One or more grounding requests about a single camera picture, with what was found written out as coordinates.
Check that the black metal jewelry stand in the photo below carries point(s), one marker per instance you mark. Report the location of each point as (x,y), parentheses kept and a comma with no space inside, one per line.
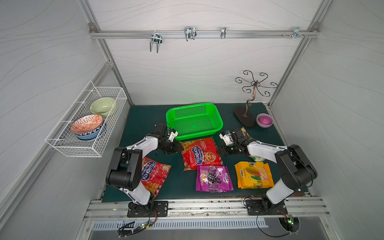
(252,87)

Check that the round black floor port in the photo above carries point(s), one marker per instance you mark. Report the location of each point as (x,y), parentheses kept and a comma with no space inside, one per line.
(290,224)

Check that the green Fox's candy bag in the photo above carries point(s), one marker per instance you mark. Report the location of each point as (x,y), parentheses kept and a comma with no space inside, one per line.
(257,158)

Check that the aluminium wall rail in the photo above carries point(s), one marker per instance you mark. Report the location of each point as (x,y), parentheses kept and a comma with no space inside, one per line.
(201,34)

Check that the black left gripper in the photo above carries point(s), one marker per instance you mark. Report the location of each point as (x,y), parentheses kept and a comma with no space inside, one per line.
(173,145)

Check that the purple grape candy bag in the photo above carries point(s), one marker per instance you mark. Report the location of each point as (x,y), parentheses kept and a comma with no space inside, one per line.
(213,179)

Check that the black mounting plate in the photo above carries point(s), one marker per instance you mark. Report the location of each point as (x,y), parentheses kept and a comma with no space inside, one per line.
(153,209)
(256,207)

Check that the orange Fox's candy bag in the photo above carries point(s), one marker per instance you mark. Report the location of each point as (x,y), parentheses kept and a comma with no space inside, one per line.
(239,135)

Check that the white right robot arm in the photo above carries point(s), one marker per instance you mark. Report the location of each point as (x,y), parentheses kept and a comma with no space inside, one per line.
(296,169)

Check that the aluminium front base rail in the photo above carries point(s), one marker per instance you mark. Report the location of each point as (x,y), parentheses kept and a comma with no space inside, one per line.
(207,209)

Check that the white vented strip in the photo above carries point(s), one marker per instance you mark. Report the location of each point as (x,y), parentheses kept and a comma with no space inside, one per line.
(184,224)

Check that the green plastic basket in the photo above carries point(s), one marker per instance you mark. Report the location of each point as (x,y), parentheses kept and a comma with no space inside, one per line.
(194,121)

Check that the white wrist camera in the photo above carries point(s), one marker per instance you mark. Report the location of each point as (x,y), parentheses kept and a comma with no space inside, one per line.
(173,134)
(226,137)

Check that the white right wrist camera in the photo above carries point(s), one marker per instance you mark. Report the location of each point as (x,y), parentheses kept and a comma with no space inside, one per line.
(226,137)

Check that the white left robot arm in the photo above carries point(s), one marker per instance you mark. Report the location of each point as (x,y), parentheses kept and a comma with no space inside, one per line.
(125,169)

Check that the right metal peg hook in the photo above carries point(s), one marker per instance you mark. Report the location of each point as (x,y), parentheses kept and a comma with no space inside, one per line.
(296,35)

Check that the light green bowl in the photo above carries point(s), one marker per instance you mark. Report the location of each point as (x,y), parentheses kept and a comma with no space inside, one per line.
(103,107)

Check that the blue bowl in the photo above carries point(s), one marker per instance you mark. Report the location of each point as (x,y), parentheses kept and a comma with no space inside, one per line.
(88,136)

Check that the red cookie candy bag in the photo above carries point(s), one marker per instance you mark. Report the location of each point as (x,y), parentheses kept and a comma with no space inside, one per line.
(201,152)

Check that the grey bowl purple inside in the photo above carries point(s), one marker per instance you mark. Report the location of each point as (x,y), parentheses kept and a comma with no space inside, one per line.
(264,120)

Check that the orange patterned bowl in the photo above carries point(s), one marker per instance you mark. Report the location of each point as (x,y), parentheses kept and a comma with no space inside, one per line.
(86,124)

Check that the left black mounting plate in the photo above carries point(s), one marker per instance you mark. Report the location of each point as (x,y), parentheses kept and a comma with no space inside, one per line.
(153,209)

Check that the red Konfety candy bag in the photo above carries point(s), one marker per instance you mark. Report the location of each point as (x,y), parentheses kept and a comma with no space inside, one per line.
(154,175)

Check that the looped metal hook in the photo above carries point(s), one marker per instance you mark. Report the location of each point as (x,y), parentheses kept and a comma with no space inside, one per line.
(190,33)

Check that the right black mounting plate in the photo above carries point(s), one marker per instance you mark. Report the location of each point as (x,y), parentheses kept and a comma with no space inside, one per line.
(256,207)

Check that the white wire wall basket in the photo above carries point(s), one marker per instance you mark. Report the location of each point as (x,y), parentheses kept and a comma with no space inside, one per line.
(62,139)

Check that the yellow corn candy bag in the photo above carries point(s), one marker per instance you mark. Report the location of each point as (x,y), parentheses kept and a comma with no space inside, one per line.
(255,175)

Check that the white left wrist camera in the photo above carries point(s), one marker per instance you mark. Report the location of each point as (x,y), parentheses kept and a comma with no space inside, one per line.
(173,134)

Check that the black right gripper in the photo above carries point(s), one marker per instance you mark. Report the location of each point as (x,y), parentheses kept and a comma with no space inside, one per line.
(227,148)

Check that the double prong metal hook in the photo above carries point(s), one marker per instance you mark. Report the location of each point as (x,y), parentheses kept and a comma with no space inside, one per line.
(156,40)

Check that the small metal hook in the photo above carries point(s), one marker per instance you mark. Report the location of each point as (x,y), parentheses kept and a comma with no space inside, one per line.
(223,32)

